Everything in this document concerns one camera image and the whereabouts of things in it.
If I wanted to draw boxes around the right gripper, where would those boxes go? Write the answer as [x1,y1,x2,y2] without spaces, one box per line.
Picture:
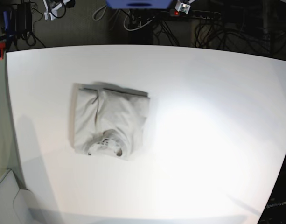
[43,0,75,21]

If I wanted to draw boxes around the grey t-shirt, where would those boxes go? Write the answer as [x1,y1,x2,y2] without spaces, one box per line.
[69,83,150,160]

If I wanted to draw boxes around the black power strip red light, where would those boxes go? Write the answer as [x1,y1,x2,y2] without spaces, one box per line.
[169,9,222,20]

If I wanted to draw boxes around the blue handled tool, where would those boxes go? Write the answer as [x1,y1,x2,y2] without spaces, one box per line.
[3,11,13,38]

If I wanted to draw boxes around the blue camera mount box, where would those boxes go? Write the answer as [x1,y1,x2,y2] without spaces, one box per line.
[106,0,172,9]

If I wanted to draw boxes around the white cable loop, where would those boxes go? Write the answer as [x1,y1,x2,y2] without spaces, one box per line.
[123,14,153,32]

